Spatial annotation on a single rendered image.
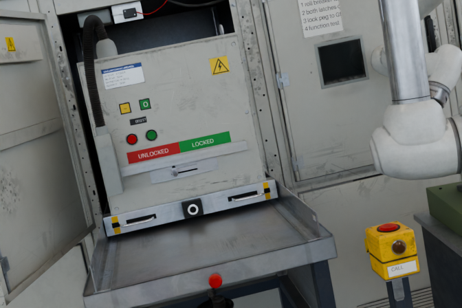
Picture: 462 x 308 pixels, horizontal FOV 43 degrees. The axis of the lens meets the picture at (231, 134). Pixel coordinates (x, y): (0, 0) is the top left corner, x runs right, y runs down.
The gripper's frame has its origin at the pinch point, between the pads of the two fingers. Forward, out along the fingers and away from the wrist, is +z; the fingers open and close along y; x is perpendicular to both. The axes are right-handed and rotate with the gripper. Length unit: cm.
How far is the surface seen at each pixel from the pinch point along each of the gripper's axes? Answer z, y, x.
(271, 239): 43, -16, -35
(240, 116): 11, -46, -26
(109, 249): 64, -61, -33
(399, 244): 36, 18, -53
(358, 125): -12.6, -24.4, 16.3
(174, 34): -35, -129, 28
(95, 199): 52, -89, -14
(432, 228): 19.9, 15.6, -8.1
